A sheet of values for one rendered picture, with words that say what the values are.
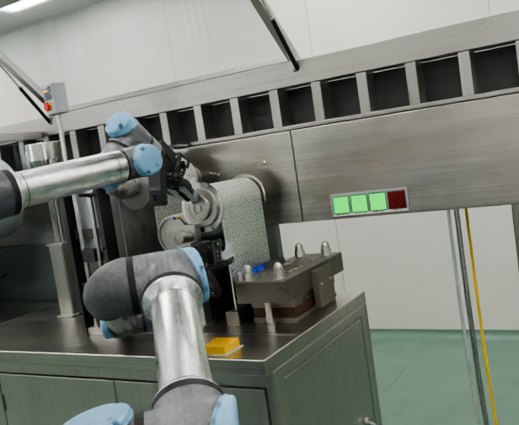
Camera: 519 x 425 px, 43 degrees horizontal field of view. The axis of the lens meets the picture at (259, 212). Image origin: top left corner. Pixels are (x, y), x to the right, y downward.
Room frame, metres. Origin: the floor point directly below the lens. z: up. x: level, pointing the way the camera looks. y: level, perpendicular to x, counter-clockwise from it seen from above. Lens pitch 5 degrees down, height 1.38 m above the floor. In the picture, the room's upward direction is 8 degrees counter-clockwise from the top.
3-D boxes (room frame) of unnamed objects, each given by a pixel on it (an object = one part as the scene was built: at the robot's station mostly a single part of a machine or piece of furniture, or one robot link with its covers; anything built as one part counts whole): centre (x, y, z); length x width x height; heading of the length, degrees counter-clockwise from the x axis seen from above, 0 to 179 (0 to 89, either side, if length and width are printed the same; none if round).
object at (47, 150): (2.38, 0.73, 1.50); 0.14 x 0.14 x 0.06
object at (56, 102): (2.23, 0.63, 1.66); 0.07 x 0.07 x 0.10; 44
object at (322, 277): (1.94, -0.16, 0.97); 0.10 x 0.03 x 0.11; 149
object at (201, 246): (1.79, 0.17, 1.12); 0.12 x 0.08 x 0.09; 149
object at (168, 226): (2.09, 0.20, 1.18); 0.26 x 0.12 x 0.12; 149
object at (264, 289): (1.97, -0.07, 1.00); 0.40 x 0.16 x 0.06; 149
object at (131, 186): (2.03, 0.39, 1.34); 0.06 x 0.06 x 0.06; 59
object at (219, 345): (1.64, 0.15, 0.91); 0.07 x 0.07 x 0.02; 59
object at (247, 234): (2.00, 0.05, 1.11); 0.23 x 0.01 x 0.18; 149
